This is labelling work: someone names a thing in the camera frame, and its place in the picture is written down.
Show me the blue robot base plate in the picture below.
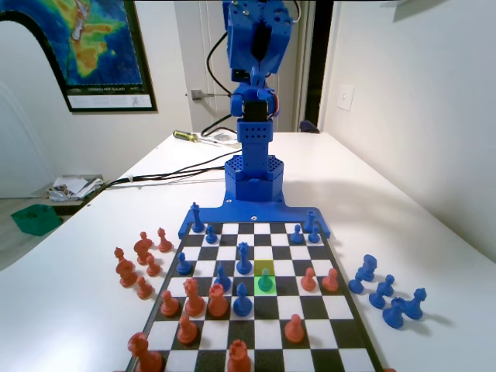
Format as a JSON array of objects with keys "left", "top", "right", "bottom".
[{"left": 177, "top": 199, "right": 332, "bottom": 239}]

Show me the framed map poster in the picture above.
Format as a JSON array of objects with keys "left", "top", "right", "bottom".
[{"left": 0, "top": 0, "right": 158, "bottom": 114}]

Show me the black and white chessboard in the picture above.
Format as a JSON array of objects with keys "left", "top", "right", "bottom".
[{"left": 126, "top": 222, "right": 388, "bottom": 372}]

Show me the pile of papers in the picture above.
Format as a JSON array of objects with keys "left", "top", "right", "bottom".
[{"left": 47, "top": 174, "right": 106, "bottom": 203}]

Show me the blue queen chess piece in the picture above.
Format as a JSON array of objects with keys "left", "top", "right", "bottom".
[{"left": 235, "top": 242, "right": 252, "bottom": 275}]

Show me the blue king chess piece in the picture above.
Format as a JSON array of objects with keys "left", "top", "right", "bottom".
[{"left": 191, "top": 201, "right": 205, "bottom": 233}]

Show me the small grey packet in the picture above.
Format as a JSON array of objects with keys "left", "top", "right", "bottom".
[{"left": 214, "top": 131, "right": 239, "bottom": 148}]

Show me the red pawn chess piece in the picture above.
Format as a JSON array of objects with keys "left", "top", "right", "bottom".
[
  {"left": 135, "top": 275, "right": 154, "bottom": 301},
  {"left": 156, "top": 227, "right": 174, "bottom": 253},
  {"left": 300, "top": 267, "right": 319, "bottom": 294},
  {"left": 159, "top": 290, "right": 181, "bottom": 320},
  {"left": 145, "top": 254, "right": 162, "bottom": 278},
  {"left": 284, "top": 314, "right": 305, "bottom": 345},
  {"left": 176, "top": 315, "right": 199, "bottom": 347},
  {"left": 321, "top": 267, "right": 341, "bottom": 295}
]

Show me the silver door handle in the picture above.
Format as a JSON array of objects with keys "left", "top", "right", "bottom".
[{"left": 184, "top": 89, "right": 233, "bottom": 103}]

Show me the white light switch plate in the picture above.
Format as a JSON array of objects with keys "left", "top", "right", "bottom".
[{"left": 336, "top": 84, "right": 356, "bottom": 112}]

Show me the blue knight chess piece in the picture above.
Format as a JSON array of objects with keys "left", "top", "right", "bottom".
[{"left": 360, "top": 254, "right": 378, "bottom": 284}]

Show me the blue bishop chess piece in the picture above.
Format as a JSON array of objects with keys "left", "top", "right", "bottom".
[
  {"left": 405, "top": 288, "right": 429, "bottom": 321},
  {"left": 214, "top": 262, "right": 233, "bottom": 294}
]

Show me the red queen chess piece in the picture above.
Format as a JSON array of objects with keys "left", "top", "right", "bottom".
[{"left": 182, "top": 277, "right": 206, "bottom": 319}]

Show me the white door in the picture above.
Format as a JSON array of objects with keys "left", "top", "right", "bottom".
[{"left": 173, "top": 0, "right": 308, "bottom": 133}]

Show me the black table cable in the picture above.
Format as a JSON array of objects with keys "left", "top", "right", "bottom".
[
  {"left": 87, "top": 164, "right": 227, "bottom": 201},
  {"left": 101, "top": 150, "right": 234, "bottom": 188}
]

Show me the yellow handled screwdriver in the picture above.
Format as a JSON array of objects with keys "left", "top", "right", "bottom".
[{"left": 172, "top": 129, "right": 224, "bottom": 148}]

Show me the red rook chess piece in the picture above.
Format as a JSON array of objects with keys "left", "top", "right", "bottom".
[
  {"left": 226, "top": 339, "right": 253, "bottom": 372},
  {"left": 207, "top": 284, "right": 230, "bottom": 320}
]

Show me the green plastic object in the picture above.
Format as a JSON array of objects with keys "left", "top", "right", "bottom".
[{"left": 10, "top": 204, "right": 64, "bottom": 237}]

